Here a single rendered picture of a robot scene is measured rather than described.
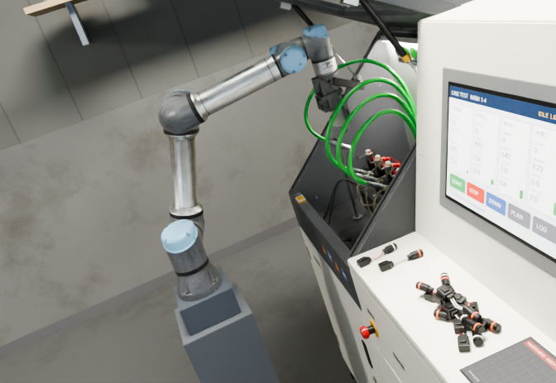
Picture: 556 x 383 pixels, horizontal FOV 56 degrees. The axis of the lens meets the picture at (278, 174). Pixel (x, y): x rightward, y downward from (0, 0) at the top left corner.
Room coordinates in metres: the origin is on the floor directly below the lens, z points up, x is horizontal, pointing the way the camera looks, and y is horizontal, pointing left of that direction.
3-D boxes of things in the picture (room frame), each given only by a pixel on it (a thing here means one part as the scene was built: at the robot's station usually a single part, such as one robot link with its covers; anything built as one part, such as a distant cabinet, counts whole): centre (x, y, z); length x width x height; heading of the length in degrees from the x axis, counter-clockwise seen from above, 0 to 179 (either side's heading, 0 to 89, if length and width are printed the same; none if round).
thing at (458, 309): (0.94, -0.27, 1.01); 0.23 x 0.11 x 0.06; 8
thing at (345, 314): (1.66, -0.07, 0.44); 0.65 x 0.02 x 0.68; 8
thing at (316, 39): (1.68, -0.25, 1.53); 0.09 x 0.08 x 0.11; 88
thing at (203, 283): (1.57, 0.37, 0.95); 0.15 x 0.15 x 0.10
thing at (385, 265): (1.20, -0.24, 0.99); 0.12 x 0.02 x 0.02; 93
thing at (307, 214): (1.66, -0.08, 0.87); 0.62 x 0.04 x 0.16; 8
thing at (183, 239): (1.57, 0.37, 1.07); 0.13 x 0.12 x 0.14; 178
